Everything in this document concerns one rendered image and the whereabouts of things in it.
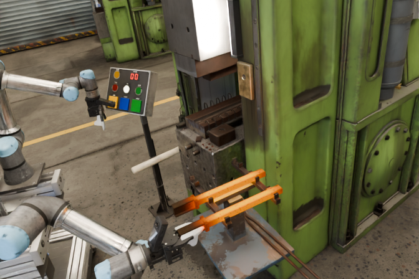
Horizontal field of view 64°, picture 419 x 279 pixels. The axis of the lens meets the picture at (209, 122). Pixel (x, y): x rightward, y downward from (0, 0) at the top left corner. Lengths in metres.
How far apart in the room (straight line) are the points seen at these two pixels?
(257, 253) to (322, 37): 1.01
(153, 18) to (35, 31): 3.88
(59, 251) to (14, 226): 1.29
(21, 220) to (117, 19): 5.64
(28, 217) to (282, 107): 1.06
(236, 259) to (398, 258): 1.35
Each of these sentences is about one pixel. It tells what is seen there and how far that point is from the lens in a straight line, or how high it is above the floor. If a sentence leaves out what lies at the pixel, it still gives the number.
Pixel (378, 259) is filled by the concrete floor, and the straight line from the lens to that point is 2.50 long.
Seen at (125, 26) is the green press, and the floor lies 0.64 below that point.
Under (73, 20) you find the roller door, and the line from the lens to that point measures 9.65.
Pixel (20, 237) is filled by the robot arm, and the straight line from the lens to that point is 1.25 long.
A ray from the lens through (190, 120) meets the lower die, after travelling 1.91.
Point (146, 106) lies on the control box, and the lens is 2.12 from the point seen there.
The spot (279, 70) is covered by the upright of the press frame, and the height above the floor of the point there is 1.35.
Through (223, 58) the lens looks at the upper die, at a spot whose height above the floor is 1.32.
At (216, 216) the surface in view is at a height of 1.02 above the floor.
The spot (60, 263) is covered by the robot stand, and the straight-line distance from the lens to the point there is 2.45.
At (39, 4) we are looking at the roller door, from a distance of 9.57.
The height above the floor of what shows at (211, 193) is 1.02.
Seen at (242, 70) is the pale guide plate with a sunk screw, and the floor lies 1.32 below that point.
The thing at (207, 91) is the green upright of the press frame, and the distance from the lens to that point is 2.07.
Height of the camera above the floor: 1.86
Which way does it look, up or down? 28 degrees down
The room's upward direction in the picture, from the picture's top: 7 degrees counter-clockwise
